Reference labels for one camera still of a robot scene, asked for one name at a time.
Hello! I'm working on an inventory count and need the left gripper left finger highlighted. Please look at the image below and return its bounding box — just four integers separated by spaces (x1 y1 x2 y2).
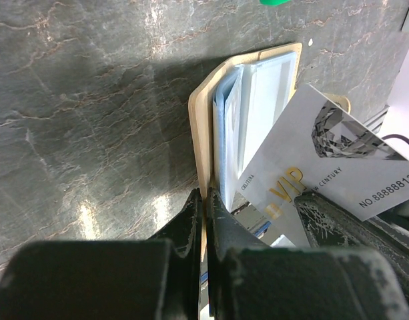
0 189 201 319

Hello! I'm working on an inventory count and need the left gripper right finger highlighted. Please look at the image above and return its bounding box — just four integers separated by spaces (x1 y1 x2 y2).
206 195 409 319

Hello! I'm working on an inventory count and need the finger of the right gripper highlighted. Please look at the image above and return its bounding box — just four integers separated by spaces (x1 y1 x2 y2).
294 193 409 293

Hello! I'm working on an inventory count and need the beige leather card holder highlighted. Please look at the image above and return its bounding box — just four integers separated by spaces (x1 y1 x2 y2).
187 41 352 214

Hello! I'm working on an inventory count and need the green plastic bin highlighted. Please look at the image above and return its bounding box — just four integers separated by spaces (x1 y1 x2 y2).
260 0 290 6

